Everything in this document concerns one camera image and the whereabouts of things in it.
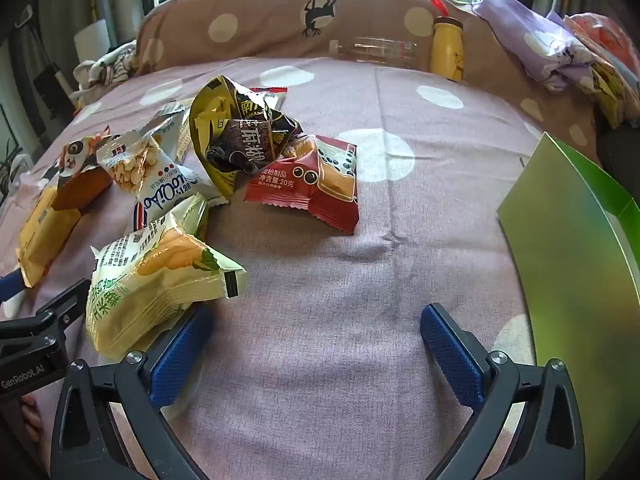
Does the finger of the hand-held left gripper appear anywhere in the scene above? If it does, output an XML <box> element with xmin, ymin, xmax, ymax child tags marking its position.
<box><xmin>0</xmin><ymin>279</ymin><xmax>92</xmax><ymax>356</ymax></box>
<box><xmin>0</xmin><ymin>267</ymin><xmax>27</xmax><ymax>306</ymax></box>

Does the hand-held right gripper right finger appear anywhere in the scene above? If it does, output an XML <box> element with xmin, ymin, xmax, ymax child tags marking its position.
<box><xmin>421</xmin><ymin>303</ymin><xmax>586</xmax><ymax>480</ymax></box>

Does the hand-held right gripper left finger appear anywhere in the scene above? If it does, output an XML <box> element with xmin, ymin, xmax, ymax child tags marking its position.
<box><xmin>50</xmin><ymin>304</ymin><xmax>216</xmax><ymax>480</ymax></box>

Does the yellow-green corn snack packet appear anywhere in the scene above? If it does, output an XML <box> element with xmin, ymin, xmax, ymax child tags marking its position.
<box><xmin>85</xmin><ymin>199</ymin><xmax>247</xmax><ymax>361</ymax></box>

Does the orange panda snack packet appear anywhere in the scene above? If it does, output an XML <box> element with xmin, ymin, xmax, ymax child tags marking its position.
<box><xmin>16</xmin><ymin>126</ymin><xmax>115</xmax><ymax>289</ymax></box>

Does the green cardboard box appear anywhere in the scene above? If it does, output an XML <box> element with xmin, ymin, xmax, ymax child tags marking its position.
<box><xmin>496</xmin><ymin>131</ymin><xmax>640</xmax><ymax>480</ymax></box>

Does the white blue-lettered bean snack packet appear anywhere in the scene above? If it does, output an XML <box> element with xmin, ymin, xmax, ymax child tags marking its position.
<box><xmin>96</xmin><ymin>131</ymin><xmax>229</xmax><ymax>235</ymax></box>

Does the red bubble tea snack packet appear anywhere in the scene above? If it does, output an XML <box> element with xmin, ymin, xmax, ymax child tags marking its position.
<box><xmin>243</xmin><ymin>134</ymin><xmax>361</xmax><ymax>237</ymax></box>

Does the gold brown snack packet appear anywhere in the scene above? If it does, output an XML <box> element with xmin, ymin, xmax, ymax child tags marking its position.
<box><xmin>189</xmin><ymin>75</ymin><xmax>304</xmax><ymax>201</ymax></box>

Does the white silver snack packet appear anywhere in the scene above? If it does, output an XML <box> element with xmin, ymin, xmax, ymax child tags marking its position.
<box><xmin>149</xmin><ymin>101</ymin><xmax>195</xmax><ymax>162</ymax></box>

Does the white red-topped snack packet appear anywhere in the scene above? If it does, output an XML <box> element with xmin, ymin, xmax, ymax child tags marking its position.
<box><xmin>248</xmin><ymin>87</ymin><xmax>289</xmax><ymax>112</ymax></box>

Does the pink polka dot bedsheet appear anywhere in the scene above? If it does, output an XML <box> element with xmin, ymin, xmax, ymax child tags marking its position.
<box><xmin>0</xmin><ymin>55</ymin><xmax>601</xmax><ymax>480</ymax></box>

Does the striped white cloth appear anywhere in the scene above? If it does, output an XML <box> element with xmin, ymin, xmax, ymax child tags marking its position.
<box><xmin>73</xmin><ymin>41</ymin><xmax>139</xmax><ymax>92</ymax></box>

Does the yellow bottle with red cap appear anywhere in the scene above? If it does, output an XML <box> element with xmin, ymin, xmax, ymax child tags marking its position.
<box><xmin>429</xmin><ymin>0</ymin><xmax>466</xmax><ymax>84</ymax></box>

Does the clear plastic bottle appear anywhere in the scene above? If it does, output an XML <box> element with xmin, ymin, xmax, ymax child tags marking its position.
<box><xmin>330</xmin><ymin>35</ymin><xmax>422</xmax><ymax>69</ymax></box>

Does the purple printed cloth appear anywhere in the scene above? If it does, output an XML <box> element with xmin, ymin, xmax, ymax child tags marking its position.
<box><xmin>471</xmin><ymin>0</ymin><xmax>597</xmax><ymax>94</ymax></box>

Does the pile of colourful clothes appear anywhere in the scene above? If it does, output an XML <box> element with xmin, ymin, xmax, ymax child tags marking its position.
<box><xmin>562</xmin><ymin>11</ymin><xmax>640</xmax><ymax>128</ymax></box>

